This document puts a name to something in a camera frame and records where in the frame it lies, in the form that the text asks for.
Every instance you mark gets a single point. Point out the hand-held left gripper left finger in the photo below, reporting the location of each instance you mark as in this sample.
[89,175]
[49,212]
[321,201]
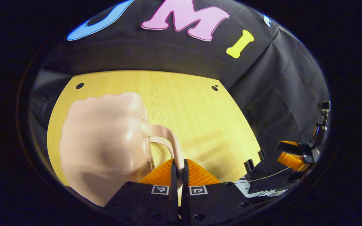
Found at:
[174,201]

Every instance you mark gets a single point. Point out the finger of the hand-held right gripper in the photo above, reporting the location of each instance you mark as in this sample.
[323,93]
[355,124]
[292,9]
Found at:
[291,147]
[292,161]

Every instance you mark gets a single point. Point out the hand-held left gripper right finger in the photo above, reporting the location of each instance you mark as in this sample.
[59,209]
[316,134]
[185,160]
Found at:
[184,201]

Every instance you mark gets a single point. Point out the pink suitcase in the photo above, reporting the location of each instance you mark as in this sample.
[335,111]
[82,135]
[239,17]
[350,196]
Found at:
[102,141]

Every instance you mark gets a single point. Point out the black table clamp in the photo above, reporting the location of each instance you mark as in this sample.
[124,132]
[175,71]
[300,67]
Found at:
[249,165]
[261,154]

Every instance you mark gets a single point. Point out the white paper sheet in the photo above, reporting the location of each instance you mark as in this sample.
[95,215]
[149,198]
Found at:
[262,190]

